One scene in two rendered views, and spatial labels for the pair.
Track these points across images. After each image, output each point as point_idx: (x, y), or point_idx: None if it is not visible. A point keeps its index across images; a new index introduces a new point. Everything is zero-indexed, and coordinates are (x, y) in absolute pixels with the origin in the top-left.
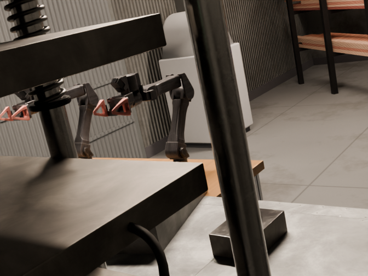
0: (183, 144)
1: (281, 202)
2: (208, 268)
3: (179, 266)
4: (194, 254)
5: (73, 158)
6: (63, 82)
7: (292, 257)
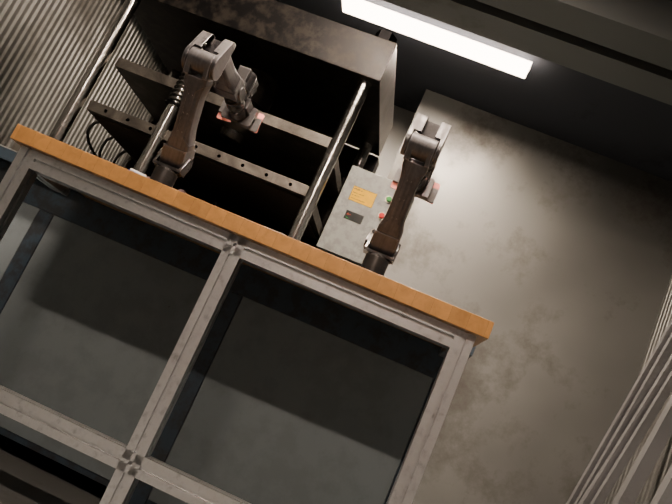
0: (166, 143)
1: (4, 146)
2: None
3: None
4: None
5: (153, 124)
6: (170, 93)
7: None
